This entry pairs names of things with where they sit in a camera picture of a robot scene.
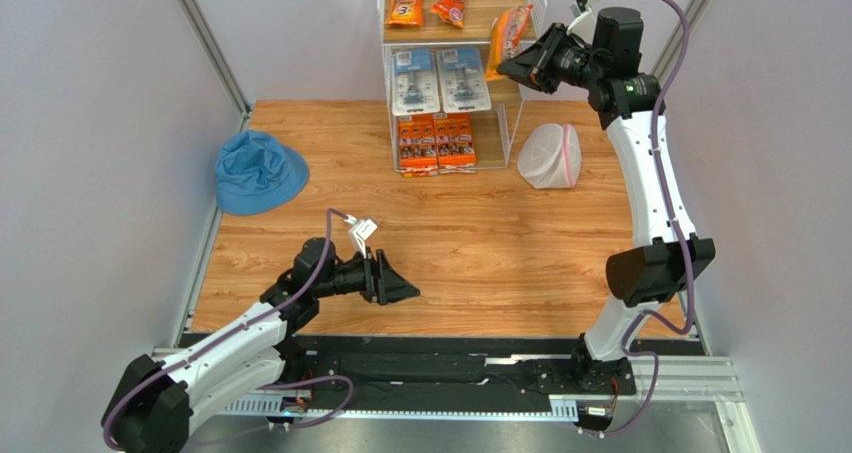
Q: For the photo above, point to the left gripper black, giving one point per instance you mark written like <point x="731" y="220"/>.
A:
<point x="381" y="283"/>

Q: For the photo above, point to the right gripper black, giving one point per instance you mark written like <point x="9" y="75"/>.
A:
<point x="544" y="57"/>

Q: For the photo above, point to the white Gillette razor pack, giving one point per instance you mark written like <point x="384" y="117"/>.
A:
<point x="463" y="88"/>

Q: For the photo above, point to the blue card razor blister pack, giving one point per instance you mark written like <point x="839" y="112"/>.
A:
<point x="414" y="85"/>

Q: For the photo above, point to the orange razor box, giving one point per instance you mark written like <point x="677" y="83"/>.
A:
<point x="454" y="141"/>
<point x="416" y="146"/>

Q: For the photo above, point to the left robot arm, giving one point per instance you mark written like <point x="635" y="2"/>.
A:
<point x="159" y="403"/>

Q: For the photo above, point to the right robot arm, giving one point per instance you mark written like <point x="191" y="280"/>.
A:
<point x="667" y="255"/>

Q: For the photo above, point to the orange razor bag on shelf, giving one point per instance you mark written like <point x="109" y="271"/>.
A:
<point x="405" y="13"/>

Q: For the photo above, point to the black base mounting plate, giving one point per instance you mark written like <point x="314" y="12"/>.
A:
<point x="477" y="375"/>

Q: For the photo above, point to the white mesh laundry bag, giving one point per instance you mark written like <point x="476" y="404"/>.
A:
<point x="551" y="157"/>

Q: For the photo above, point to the blue bucket hat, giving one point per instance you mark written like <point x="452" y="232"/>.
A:
<point x="255" y="173"/>

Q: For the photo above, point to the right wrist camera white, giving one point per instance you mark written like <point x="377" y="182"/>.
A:
<point x="583" y="24"/>

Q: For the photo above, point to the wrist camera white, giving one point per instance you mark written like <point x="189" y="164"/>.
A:
<point x="583" y="24"/>
<point x="360" y="231"/>

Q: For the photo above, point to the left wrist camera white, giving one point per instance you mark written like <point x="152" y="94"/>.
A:
<point x="360" y="231"/>

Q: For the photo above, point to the white wire shelf rack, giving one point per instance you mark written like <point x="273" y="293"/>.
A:
<point x="493" y="130"/>

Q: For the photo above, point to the aluminium rail frame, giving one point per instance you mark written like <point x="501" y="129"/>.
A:
<point x="686" y="401"/>

